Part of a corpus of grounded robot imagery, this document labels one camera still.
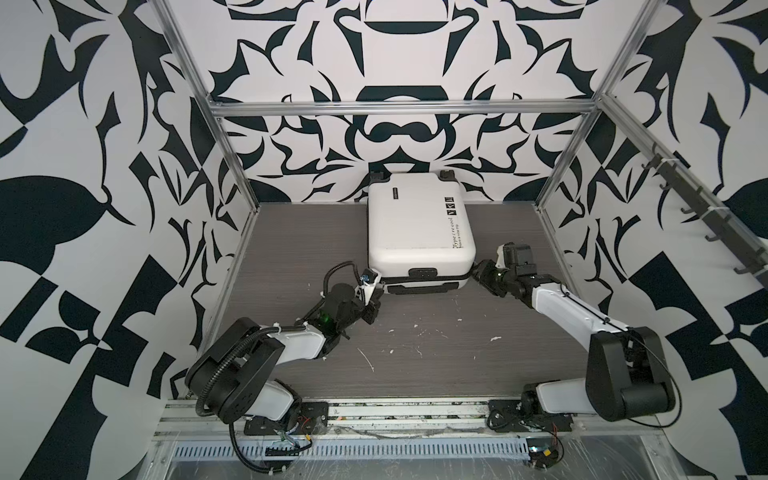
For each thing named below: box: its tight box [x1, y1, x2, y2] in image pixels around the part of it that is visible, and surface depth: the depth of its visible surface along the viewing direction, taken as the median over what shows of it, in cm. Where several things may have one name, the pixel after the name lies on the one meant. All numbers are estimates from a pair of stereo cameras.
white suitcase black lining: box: [367, 170, 477, 295], surface depth 90 cm
